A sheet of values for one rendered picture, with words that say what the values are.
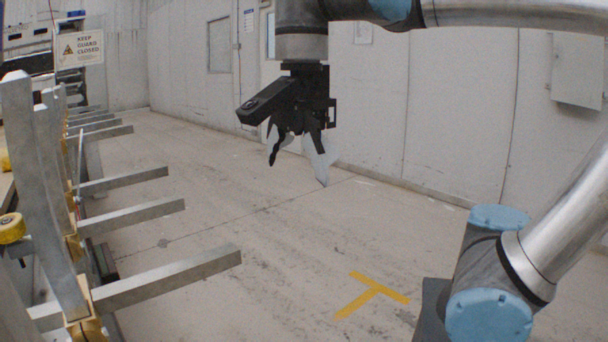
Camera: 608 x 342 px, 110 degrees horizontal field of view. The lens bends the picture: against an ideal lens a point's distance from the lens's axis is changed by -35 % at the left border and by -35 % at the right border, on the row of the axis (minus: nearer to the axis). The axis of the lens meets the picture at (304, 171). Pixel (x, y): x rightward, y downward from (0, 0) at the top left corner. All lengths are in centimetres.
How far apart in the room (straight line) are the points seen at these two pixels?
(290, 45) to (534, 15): 41
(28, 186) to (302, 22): 43
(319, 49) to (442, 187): 254
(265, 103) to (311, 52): 11
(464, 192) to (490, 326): 243
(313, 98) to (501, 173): 232
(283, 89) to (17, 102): 38
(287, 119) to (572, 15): 54
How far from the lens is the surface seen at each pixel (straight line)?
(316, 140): 50
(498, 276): 51
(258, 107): 48
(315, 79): 56
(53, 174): 63
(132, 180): 96
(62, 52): 316
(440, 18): 59
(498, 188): 279
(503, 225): 64
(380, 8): 47
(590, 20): 63
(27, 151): 37
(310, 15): 52
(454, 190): 293
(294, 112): 53
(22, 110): 36
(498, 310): 50
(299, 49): 51
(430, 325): 78
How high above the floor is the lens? 114
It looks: 19 degrees down
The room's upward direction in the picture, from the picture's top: straight up
